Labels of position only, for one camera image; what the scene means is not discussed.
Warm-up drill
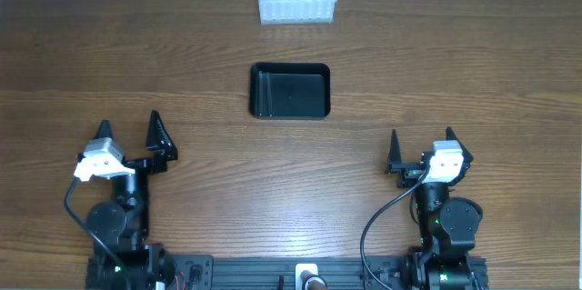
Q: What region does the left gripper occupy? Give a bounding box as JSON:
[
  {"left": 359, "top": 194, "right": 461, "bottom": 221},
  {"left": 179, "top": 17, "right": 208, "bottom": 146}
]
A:
[{"left": 93, "top": 109, "right": 179, "bottom": 175}]

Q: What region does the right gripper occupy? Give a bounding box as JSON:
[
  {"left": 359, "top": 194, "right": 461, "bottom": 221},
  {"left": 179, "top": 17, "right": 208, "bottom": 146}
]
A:
[{"left": 385, "top": 125, "right": 475, "bottom": 189}]

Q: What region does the clear test tube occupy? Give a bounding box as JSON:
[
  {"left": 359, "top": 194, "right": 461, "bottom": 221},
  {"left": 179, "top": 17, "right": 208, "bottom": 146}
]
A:
[{"left": 262, "top": 71, "right": 274, "bottom": 117}]

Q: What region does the black tray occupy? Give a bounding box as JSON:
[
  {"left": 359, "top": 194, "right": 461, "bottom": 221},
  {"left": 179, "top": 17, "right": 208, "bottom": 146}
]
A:
[{"left": 248, "top": 61, "right": 332, "bottom": 121}]

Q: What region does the white test tube rack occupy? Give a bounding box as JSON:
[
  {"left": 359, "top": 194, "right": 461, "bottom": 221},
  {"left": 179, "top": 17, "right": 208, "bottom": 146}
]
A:
[{"left": 256, "top": 0, "right": 338, "bottom": 25}]

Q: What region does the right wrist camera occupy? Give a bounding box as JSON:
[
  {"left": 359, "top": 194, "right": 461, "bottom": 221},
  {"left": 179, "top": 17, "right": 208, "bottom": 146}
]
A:
[{"left": 425, "top": 139, "right": 466, "bottom": 185}]

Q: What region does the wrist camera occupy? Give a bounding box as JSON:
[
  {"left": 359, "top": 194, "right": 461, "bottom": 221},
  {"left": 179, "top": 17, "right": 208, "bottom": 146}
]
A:
[
  {"left": 425, "top": 139, "right": 466, "bottom": 185},
  {"left": 73, "top": 137, "right": 136, "bottom": 183}
]

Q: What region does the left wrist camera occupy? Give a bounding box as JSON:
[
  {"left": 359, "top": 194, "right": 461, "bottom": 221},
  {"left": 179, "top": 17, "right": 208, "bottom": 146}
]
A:
[{"left": 73, "top": 137, "right": 136, "bottom": 183}]

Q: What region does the black cable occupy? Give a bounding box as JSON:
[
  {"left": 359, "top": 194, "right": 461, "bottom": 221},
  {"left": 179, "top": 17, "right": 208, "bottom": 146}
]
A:
[
  {"left": 359, "top": 166, "right": 431, "bottom": 290},
  {"left": 63, "top": 176, "right": 133, "bottom": 290}
]

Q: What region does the mounting rail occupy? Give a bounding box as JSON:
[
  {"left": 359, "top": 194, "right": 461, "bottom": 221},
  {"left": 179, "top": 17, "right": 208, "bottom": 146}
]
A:
[{"left": 85, "top": 253, "right": 490, "bottom": 290}]

